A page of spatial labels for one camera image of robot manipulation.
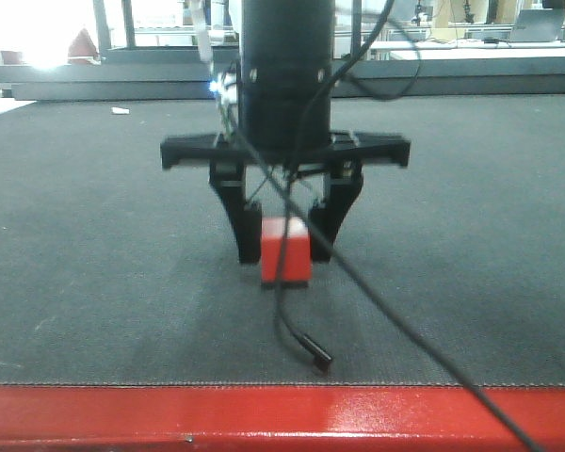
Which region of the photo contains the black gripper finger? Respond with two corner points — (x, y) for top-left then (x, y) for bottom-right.
(308, 178), (363, 244)

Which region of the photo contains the long black cable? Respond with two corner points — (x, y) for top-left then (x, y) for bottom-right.
(216, 60), (546, 452)

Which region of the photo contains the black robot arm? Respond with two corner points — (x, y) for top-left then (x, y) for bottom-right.
(160, 1), (410, 264)

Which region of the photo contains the small white scrap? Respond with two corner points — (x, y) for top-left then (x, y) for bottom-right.
(110, 107), (130, 116)

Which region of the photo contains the red magnetic cube block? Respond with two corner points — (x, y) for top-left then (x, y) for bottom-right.
(260, 217), (312, 284)

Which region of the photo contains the black cable with plug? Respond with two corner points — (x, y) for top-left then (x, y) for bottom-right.
(273, 0), (423, 376)

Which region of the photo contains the black metal frame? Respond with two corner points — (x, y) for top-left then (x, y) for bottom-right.
(0, 1), (565, 101)

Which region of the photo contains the grey laptop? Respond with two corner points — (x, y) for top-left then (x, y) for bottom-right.
(508, 8), (565, 43)

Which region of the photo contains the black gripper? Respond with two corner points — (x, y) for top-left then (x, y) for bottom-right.
(160, 131), (411, 264)

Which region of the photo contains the white background table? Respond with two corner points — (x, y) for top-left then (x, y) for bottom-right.
(366, 40), (565, 61)

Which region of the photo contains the red cloth object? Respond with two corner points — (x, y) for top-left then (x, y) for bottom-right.
(67, 28), (100, 65)

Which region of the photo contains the dark grey table mat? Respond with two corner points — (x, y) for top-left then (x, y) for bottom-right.
(0, 96), (565, 385)

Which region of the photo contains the red metal table edge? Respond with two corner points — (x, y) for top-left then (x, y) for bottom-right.
(0, 384), (565, 452)

